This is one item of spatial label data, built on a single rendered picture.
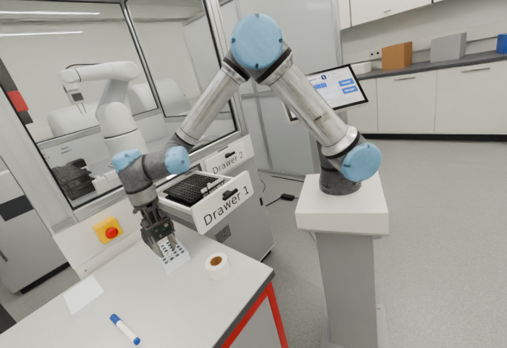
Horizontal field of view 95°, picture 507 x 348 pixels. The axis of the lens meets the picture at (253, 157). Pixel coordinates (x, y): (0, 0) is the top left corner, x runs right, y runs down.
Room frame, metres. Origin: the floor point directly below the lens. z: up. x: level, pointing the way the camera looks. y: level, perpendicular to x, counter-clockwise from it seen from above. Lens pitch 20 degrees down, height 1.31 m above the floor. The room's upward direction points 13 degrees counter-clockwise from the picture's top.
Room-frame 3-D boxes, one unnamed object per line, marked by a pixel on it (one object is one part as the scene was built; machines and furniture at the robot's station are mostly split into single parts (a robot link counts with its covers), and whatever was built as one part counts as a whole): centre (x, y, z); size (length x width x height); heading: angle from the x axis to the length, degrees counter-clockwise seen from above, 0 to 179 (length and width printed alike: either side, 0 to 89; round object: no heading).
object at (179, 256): (0.67, 0.36, 0.78); 0.12 x 0.08 x 0.04; 35
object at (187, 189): (0.93, 0.28, 0.87); 0.22 x 0.18 x 0.06; 45
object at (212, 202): (0.79, 0.14, 0.87); 0.29 x 0.02 x 0.11; 135
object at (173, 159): (0.65, 0.24, 1.12); 0.11 x 0.11 x 0.08; 1
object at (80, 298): (0.59, 0.62, 0.77); 0.13 x 0.09 x 0.02; 46
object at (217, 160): (1.23, 0.15, 0.87); 0.29 x 0.02 x 0.11; 135
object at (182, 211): (0.93, 0.29, 0.86); 0.40 x 0.26 x 0.06; 45
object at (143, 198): (0.63, 0.34, 1.04); 0.08 x 0.08 x 0.05
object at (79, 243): (1.38, 0.69, 0.87); 1.02 x 0.95 x 0.14; 135
